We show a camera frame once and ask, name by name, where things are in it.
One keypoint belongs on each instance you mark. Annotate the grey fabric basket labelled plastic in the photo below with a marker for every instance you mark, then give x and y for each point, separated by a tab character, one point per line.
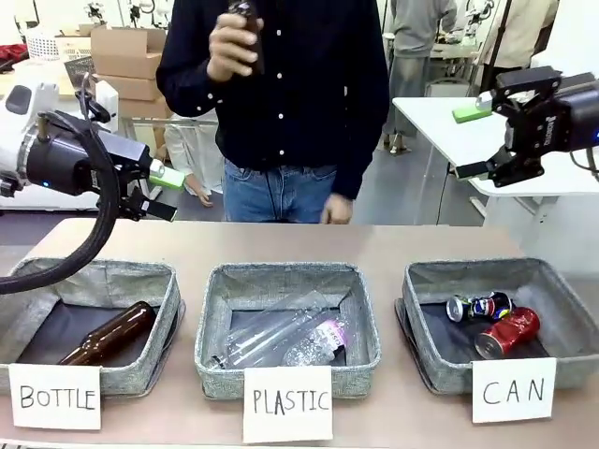
281	280

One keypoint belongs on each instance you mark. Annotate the person's right hand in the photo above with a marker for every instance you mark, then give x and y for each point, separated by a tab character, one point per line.
231	47

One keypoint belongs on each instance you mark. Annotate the grey fabric basket labelled bottle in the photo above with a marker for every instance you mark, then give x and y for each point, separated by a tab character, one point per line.
140	280

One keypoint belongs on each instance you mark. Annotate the grey fabric basket labelled can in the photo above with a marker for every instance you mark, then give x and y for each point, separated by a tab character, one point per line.
468	276

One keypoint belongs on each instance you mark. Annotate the person's left forearm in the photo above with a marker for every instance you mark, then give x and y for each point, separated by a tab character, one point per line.
365	159

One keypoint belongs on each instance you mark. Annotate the closed cardboard box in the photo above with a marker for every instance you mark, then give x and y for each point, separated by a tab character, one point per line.
145	108
135	88

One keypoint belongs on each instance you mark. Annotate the crushed blue soda can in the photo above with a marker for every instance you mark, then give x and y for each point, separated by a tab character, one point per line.
486	306

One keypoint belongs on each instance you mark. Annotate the red cloth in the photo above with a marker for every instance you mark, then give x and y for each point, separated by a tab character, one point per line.
11	53

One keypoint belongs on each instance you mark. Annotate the white plastic laundry basket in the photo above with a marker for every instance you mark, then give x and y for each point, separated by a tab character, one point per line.
42	47

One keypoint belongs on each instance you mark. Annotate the open cardboard box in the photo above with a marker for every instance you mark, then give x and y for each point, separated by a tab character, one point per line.
126	61

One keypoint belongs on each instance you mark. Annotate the figure in white clothing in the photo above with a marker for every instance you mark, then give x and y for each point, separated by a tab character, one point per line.
187	149

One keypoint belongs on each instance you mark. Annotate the dark mesh bin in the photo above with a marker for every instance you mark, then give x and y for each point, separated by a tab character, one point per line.
75	70

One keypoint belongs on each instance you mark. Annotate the bystander in light shirt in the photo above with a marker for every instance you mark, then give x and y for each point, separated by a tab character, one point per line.
515	33

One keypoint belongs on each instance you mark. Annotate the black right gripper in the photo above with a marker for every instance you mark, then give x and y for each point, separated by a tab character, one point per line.
561	121

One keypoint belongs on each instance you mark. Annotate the white paper sign bottle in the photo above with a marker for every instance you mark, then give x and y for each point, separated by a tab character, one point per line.
56	397

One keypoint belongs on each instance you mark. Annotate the white paper sign plastic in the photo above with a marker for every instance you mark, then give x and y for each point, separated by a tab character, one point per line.
287	404

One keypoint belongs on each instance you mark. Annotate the crushed red soda can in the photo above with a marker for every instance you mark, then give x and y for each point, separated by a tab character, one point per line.
510	332

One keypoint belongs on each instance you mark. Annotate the white table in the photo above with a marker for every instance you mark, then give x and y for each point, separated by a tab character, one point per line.
468	140

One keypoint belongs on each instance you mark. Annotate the person's left hand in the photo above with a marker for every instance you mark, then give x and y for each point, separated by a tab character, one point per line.
338	210

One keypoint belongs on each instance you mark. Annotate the person's right forearm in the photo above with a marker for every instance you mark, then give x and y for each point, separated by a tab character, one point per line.
187	89

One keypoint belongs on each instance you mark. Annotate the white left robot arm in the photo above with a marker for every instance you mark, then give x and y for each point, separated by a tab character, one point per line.
14	135

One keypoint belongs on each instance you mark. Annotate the dark grey wrist camera box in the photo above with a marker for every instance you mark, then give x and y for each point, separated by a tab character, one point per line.
126	150

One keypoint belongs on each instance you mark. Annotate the white paper sign can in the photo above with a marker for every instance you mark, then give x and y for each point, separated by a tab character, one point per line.
515	390

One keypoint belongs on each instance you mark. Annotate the bystander in grey clothes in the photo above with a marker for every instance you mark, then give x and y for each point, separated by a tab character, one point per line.
412	28

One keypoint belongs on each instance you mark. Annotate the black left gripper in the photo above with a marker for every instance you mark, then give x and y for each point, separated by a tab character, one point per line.
61	163

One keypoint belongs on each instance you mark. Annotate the large clear plastic bottle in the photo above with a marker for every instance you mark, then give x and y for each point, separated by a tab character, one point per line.
262	337

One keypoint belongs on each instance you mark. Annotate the brown glass bottle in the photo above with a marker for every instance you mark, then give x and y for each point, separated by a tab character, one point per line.
117	327
243	7

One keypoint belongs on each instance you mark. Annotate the person in dark shirt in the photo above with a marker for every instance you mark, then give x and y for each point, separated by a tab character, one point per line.
299	93

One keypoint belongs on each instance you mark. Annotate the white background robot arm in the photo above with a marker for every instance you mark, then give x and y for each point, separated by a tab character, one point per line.
159	9
472	18

